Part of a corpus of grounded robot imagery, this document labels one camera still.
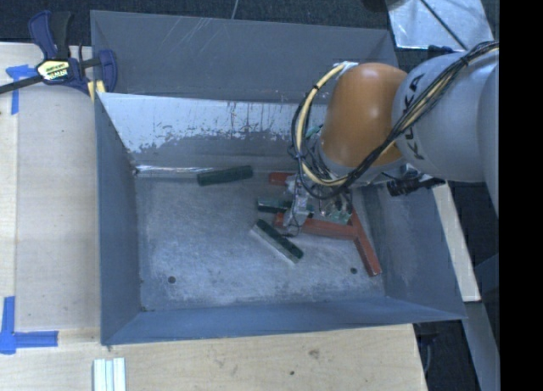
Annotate dark green flat block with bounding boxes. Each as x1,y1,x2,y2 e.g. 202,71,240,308
196,165,255,187
249,218,305,265
256,198,294,214

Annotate red-brown flat block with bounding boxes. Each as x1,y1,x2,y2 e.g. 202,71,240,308
346,209,383,278
273,209,362,242
267,171,299,187

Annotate grey metal bin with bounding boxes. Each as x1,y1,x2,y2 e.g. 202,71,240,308
89,9,468,347

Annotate black cylinder on white bracket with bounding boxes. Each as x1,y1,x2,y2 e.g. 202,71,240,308
386,176,447,198

